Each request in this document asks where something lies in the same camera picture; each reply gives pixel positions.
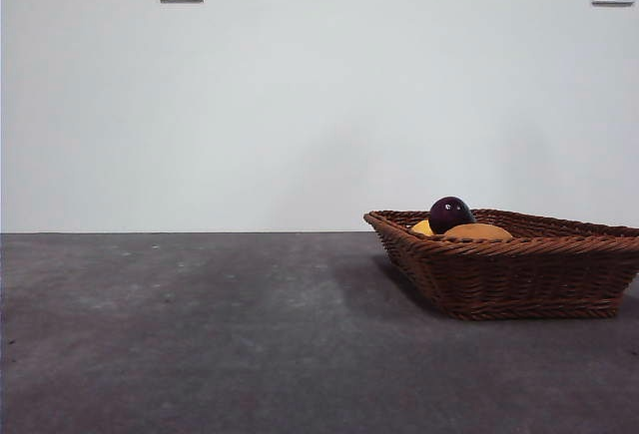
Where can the yellow corn cob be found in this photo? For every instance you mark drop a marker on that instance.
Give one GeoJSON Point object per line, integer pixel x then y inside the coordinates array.
{"type": "Point", "coordinates": [423, 228]}

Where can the purple eggplant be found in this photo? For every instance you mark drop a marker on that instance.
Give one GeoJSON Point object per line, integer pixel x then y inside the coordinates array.
{"type": "Point", "coordinates": [449, 214]}

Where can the brown potato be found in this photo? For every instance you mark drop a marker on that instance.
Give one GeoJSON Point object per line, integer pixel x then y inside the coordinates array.
{"type": "Point", "coordinates": [479, 232]}

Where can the brown wicker basket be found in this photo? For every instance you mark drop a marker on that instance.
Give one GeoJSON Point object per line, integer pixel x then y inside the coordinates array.
{"type": "Point", "coordinates": [524, 274]}

